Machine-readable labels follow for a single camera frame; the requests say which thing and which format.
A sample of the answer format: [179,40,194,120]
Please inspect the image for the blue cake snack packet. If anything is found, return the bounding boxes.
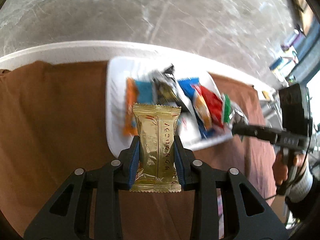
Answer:
[176,77,216,139]

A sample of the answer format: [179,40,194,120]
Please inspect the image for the person's right forearm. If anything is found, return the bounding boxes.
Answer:
[285,164,320,220]

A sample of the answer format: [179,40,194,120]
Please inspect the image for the gold foil snack packet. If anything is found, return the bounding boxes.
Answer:
[130,102,182,193]

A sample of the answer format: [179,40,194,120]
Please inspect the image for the green dark snack packet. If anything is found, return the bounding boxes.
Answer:
[222,94,245,128]

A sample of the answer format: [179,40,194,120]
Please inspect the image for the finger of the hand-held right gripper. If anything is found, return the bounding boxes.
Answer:
[231,122,279,144]

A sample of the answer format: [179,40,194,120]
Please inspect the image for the white pink snack packet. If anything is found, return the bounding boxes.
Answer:
[176,112,193,136]

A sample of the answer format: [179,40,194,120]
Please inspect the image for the brown cloth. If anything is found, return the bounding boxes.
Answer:
[0,60,278,240]

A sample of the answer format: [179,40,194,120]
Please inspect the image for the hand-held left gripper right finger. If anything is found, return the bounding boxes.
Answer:
[174,135,290,240]

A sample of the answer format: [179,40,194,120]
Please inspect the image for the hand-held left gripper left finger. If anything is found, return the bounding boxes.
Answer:
[24,135,140,240]

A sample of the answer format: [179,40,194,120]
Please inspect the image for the light blue snack packet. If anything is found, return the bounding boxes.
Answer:
[135,80,156,104]

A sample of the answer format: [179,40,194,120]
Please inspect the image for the person's right hand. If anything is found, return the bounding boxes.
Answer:
[272,151,309,188]

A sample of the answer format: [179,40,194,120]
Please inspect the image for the white plastic tray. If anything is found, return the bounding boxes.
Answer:
[106,56,247,157]

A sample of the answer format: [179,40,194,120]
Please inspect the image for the red snack packet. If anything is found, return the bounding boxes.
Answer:
[197,85,225,130]

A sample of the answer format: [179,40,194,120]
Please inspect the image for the dark foil snack packet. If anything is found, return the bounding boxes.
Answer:
[149,65,187,113]

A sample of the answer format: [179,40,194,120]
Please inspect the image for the orange snack packet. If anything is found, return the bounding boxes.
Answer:
[122,77,139,137]

